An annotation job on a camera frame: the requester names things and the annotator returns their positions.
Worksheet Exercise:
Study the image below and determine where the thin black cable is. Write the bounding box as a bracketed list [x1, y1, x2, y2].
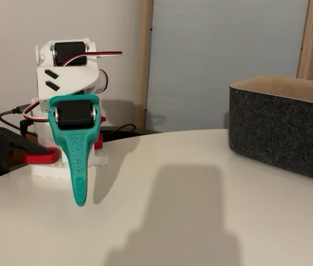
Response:
[100, 124, 138, 136]

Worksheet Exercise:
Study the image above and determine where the wooden shelf frame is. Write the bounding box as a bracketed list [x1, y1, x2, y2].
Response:
[135, 0, 313, 131]

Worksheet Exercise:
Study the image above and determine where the black power plug cable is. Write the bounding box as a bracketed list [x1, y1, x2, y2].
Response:
[19, 119, 35, 137]

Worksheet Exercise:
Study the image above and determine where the white studded base plate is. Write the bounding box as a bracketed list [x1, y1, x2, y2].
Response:
[30, 151, 109, 181]

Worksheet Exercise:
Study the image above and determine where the dark grey felt basket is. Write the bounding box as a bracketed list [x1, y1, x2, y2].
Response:
[228, 74, 313, 185]

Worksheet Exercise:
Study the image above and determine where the red white servo wire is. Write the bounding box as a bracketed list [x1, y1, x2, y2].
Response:
[97, 69, 109, 95]
[22, 100, 51, 122]
[62, 50, 123, 66]

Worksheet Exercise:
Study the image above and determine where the frosted grey panel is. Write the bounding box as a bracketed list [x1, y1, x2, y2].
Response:
[145, 0, 310, 133]

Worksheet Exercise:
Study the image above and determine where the black clamp red pad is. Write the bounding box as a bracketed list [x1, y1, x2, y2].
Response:
[94, 115, 107, 150]
[0, 126, 59, 178]

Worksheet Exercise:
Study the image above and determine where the grey braided USB cable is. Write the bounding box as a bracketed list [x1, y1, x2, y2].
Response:
[0, 104, 37, 136]

